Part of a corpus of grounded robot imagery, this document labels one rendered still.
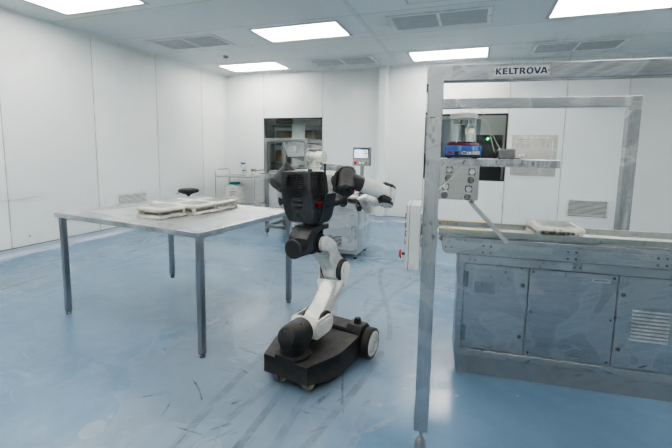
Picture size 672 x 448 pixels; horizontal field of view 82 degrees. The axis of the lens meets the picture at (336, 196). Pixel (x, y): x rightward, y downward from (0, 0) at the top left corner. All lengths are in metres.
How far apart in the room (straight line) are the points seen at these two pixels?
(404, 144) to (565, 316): 5.30
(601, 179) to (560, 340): 5.13
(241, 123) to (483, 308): 7.07
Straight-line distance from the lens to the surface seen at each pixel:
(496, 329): 2.60
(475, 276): 2.47
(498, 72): 1.66
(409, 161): 7.38
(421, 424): 2.00
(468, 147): 2.32
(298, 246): 2.15
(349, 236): 4.80
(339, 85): 7.82
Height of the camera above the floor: 1.33
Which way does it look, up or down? 7 degrees down
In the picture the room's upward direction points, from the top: 1 degrees clockwise
